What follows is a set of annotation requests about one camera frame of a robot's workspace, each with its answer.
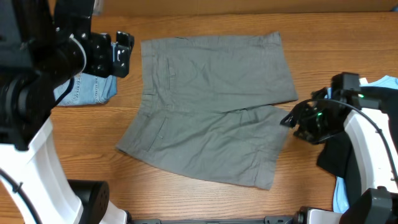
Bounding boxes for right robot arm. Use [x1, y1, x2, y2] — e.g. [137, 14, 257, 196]
[280, 72, 397, 223]

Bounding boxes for folded blue denim jeans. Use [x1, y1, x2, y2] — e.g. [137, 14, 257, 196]
[58, 73, 117, 106]

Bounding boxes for grey shorts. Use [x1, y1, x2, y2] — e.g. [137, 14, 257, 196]
[116, 32, 298, 190]

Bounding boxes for black garment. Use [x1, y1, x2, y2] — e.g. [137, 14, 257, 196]
[317, 86, 397, 213]

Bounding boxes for light blue t-shirt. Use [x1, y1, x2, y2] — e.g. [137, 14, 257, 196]
[343, 75, 397, 195]

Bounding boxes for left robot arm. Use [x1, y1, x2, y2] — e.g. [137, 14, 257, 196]
[1, 0, 134, 224]

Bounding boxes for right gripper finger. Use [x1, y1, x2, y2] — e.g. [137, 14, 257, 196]
[280, 105, 303, 128]
[294, 129, 314, 143]

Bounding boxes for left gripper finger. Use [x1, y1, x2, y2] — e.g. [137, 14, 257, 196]
[111, 52, 131, 78]
[116, 31, 135, 56]

